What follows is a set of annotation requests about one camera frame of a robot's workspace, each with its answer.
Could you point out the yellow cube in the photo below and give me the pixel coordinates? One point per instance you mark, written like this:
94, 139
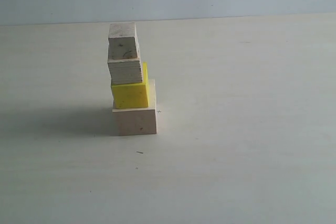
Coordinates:
132, 96

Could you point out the large light wooden cube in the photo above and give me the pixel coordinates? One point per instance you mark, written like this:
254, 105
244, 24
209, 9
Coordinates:
138, 121

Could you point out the medium plywood cube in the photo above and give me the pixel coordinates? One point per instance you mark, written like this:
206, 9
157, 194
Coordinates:
125, 71

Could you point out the small wooden cube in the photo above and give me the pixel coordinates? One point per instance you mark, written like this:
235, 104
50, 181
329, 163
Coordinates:
123, 41

